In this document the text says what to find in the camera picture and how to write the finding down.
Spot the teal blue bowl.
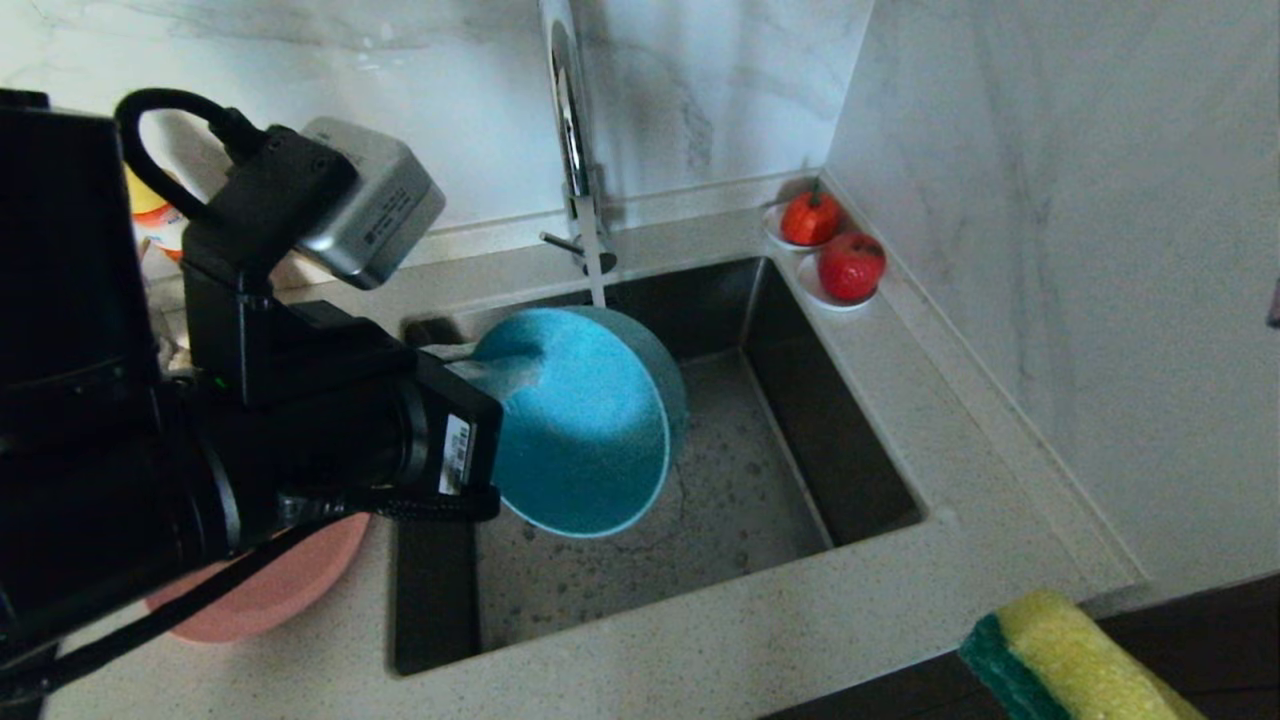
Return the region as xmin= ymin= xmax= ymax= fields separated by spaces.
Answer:
xmin=468 ymin=305 xmax=691 ymax=541

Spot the orange detergent bottle yellow cap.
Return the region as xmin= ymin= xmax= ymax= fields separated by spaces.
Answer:
xmin=125 ymin=165 xmax=191 ymax=263

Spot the yellow sponge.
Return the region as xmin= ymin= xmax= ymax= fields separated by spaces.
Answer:
xmin=958 ymin=588 xmax=1211 ymax=720

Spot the stainless steel sink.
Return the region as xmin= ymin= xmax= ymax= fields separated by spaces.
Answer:
xmin=393 ymin=257 xmax=926 ymax=677

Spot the pink round plate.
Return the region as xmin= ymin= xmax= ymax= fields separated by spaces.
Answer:
xmin=145 ymin=512 xmax=373 ymax=643

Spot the chrome faucet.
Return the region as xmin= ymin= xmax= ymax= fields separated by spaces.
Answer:
xmin=538 ymin=0 xmax=618 ymax=306

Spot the small white dish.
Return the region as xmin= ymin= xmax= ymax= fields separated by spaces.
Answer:
xmin=797 ymin=255 xmax=881 ymax=313
xmin=762 ymin=203 xmax=841 ymax=253

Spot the red tomato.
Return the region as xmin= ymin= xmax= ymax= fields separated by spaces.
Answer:
xmin=780 ymin=185 xmax=841 ymax=248

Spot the red apple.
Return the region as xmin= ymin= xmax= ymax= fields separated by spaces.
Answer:
xmin=817 ymin=233 xmax=886 ymax=304

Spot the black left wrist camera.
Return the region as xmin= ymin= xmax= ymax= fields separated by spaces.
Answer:
xmin=180 ymin=117 xmax=448 ymax=401

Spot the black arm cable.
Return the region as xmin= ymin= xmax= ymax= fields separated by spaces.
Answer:
xmin=0 ymin=88 xmax=346 ymax=701

